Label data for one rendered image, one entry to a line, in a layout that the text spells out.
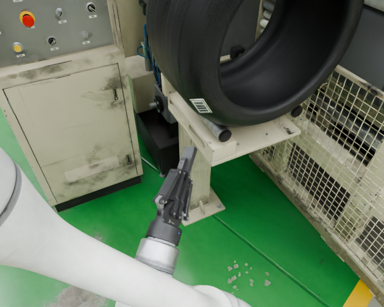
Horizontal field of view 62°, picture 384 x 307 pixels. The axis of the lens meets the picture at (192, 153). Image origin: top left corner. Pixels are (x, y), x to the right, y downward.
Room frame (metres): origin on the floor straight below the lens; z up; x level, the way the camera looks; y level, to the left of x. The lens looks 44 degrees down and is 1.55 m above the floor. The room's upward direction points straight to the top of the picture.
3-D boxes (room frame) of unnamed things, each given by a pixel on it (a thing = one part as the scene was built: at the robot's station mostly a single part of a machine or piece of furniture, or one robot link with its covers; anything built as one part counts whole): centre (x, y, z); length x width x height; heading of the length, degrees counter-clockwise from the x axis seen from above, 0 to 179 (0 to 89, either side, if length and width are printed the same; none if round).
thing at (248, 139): (0.96, -0.15, 0.80); 0.37 x 0.36 x 0.02; 117
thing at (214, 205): (1.18, -0.02, 0.02); 0.27 x 0.27 x 0.04; 27
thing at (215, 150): (0.90, -0.02, 0.84); 0.36 x 0.09 x 0.06; 27
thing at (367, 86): (0.90, -0.55, 0.65); 0.90 x 0.02 x 0.70; 27
